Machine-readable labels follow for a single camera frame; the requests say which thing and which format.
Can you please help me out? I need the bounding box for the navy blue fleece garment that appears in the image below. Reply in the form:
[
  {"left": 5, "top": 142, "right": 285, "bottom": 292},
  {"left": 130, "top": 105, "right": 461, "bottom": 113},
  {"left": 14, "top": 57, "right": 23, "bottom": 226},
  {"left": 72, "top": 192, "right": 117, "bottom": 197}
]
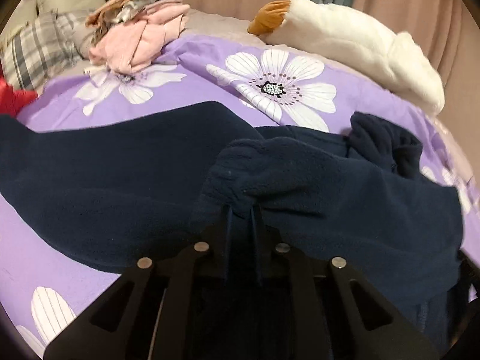
[{"left": 1, "top": 102, "right": 463, "bottom": 352}]

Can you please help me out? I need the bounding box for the pink folded clothes pile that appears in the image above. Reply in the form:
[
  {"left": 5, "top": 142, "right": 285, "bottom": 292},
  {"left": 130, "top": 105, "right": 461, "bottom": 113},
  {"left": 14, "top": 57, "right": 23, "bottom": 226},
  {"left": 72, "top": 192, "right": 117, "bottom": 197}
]
[{"left": 89, "top": 0, "right": 191, "bottom": 75}]

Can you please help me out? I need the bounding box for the purple floral duvet cover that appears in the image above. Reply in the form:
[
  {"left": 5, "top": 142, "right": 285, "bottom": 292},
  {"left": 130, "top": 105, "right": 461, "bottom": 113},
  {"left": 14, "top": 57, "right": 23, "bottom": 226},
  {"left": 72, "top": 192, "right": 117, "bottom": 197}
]
[{"left": 1, "top": 36, "right": 479, "bottom": 355}]

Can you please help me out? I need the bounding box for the red cloth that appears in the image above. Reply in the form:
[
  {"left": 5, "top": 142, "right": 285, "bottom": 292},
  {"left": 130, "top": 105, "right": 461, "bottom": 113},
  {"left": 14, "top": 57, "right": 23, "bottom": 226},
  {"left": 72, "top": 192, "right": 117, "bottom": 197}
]
[{"left": 0, "top": 72, "right": 38, "bottom": 118}]

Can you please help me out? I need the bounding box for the white plush goose toy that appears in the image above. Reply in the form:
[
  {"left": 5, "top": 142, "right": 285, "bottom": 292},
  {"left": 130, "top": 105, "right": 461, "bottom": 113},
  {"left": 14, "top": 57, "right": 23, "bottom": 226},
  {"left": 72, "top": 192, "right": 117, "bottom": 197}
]
[{"left": 248, "top": 0, "right": 445, "bottom": 116}]

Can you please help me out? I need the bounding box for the grey quilted bed sheet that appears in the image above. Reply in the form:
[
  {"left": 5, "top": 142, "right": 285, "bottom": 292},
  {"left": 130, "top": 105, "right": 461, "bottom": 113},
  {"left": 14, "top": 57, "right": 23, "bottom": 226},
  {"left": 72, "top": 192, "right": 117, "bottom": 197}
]
[{"left": 180, "top": 9, "right": 266, "bottom": 48}]

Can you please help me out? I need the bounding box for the grey plaid pillow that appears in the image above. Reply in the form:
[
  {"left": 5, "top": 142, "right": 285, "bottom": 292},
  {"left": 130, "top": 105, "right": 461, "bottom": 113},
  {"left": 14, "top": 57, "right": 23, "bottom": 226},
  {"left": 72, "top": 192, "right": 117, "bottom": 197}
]
[{"left": 1, "top": 10, "right": 89, "bottom": 90}]

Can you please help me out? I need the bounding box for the grey brown patterned garment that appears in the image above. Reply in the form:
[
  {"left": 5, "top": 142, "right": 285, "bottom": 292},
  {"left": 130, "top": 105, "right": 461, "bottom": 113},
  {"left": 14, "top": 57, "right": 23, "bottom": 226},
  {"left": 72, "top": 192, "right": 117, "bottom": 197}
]
[{"left": 85, "top": 0, "right": 160, "bottom": 46}]

